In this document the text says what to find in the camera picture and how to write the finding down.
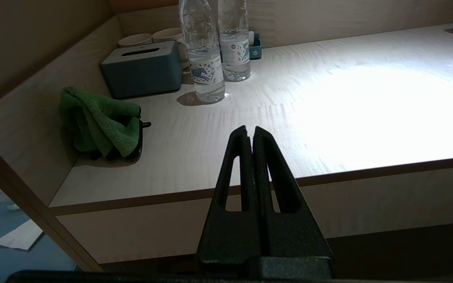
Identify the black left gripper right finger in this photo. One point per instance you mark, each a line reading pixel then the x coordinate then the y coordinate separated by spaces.
pixel 289 243

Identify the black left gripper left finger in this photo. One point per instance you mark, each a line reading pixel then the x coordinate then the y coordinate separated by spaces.
pixel 230 243

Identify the green microfibre cloth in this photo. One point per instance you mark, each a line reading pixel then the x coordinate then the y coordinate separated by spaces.
pixel 96 122

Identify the white sachets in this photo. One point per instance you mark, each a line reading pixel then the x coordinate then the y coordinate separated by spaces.
pixel 251 38

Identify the small blue tray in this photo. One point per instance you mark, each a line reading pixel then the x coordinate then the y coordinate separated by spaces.
pixel 256 49

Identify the blue-grey tissue box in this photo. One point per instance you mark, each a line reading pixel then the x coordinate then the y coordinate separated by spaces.
pixel 142 72

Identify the white paper sheet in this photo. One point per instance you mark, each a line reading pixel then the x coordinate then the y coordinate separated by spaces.
pixel 18 236

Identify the clear water bottle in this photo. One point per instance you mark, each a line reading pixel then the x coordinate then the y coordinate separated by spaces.
pixel 234 43
pixel 205 55

